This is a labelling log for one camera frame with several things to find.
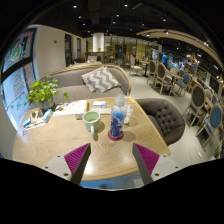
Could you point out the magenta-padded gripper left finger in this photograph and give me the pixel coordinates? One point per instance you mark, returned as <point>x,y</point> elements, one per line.
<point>75,160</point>

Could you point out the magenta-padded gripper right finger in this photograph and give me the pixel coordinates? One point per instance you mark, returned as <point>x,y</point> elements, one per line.
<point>148,160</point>

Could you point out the clear blue-label water bottle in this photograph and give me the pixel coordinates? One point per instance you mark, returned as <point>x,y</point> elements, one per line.
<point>117,121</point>

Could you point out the pale green mug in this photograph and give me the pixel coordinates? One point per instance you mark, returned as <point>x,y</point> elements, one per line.
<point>91,121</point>

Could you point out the dark grey tufted armchair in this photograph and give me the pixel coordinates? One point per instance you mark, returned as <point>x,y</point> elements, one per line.
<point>165,120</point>

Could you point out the white and orange box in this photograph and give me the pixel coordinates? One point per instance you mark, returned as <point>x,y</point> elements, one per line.
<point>81,110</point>

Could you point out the white printed booklet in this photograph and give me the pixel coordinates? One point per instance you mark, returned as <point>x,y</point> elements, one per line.
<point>65,107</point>

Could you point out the white paper sheet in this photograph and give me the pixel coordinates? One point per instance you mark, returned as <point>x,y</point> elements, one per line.
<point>100,110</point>

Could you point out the brown cardboard stand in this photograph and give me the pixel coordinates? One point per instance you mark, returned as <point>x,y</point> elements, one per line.
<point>35,117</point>

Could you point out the small white and blue box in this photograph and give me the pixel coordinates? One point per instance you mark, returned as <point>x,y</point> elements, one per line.
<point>99,104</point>

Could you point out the yellow card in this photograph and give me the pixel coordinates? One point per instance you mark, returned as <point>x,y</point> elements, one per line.
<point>130,99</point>

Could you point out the green potted plant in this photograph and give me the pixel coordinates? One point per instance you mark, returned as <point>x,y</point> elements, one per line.
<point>43,91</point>

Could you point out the group of dining chairs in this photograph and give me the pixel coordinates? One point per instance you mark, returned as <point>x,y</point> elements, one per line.
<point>198,100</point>

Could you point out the grey curved sofa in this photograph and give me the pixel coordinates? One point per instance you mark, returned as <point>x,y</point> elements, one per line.
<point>71,80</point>

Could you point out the grey chevron cushion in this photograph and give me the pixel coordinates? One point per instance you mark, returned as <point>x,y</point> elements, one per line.
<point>100,79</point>

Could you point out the person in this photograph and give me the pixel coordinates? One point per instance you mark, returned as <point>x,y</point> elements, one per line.
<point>165,60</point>

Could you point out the window with colourful decals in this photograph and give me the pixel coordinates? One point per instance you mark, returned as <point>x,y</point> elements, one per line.
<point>18,66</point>

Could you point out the group of ceiling lights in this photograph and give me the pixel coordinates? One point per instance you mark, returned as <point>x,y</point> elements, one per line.
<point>125,5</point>

